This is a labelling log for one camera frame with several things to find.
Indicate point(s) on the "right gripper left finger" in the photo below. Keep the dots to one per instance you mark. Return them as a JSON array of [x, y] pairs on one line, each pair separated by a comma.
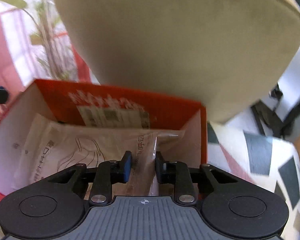
[[109, 173]]

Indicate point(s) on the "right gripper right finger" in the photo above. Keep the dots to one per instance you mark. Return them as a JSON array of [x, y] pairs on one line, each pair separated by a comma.
[[177, 174]]

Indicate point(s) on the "clear plastic mask package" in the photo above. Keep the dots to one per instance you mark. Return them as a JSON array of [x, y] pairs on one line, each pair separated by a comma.
[[51, 147]]

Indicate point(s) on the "geometric patterned tablecloth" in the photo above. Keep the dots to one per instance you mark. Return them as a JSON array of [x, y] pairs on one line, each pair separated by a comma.
[[271, 163]]

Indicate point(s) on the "red strawberry cardboard box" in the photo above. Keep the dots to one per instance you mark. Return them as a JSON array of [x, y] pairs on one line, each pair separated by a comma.
[[60, 101]]

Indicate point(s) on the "beige chair with yellow back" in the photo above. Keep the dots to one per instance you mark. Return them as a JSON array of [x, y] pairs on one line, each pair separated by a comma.
[[226, 54]]

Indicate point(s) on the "red printed backdrop curtain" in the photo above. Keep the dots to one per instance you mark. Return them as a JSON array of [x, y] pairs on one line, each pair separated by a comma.
[[34, 44]]

